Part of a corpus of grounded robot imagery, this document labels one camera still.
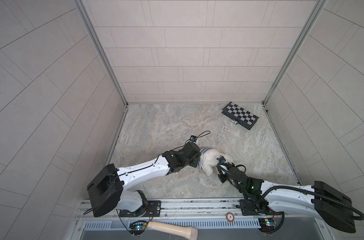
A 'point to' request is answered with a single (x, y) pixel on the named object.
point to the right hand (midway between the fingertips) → (215, 166)
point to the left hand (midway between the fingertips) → (200, 156)
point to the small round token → (224, 127)
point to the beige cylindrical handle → (189, 232)
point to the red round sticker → (230, 217)
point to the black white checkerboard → (240, 115)
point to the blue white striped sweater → (200, 162)
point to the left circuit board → (137, 227)
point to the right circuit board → (266, 224)
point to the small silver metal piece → (235, 121)
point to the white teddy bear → (209, 160)
